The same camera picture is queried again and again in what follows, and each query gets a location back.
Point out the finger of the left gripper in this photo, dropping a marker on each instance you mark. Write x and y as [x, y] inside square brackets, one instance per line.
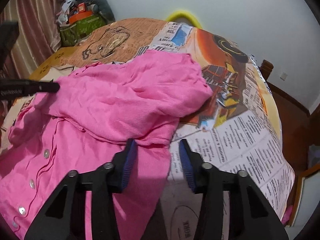
[12, 89]

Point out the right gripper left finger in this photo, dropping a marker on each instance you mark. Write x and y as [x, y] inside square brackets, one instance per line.
[63, 214]

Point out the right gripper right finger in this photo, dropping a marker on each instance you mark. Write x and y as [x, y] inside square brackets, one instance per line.
[251, 216]

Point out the pink knit cardigan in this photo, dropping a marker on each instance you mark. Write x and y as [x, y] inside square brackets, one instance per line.
[96, 110]

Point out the striped red beige curtain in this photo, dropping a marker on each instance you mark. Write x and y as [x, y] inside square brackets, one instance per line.
[39, 37]

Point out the green fabric storage box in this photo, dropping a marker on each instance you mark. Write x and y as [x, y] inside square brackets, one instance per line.
[72, 34]

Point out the orange box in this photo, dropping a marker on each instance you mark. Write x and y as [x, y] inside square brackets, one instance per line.
[79, 16]

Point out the printed newspaper pattern bedspread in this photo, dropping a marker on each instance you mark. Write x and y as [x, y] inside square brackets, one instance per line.
[231, 130]

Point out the yellow foam arch tube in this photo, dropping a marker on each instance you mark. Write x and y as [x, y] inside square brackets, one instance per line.
[183, 14]

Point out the wall power socket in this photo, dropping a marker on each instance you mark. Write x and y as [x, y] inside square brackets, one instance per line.
[283, 76]

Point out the wooden bed post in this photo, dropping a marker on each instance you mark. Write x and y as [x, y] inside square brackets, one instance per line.
[266, 69]

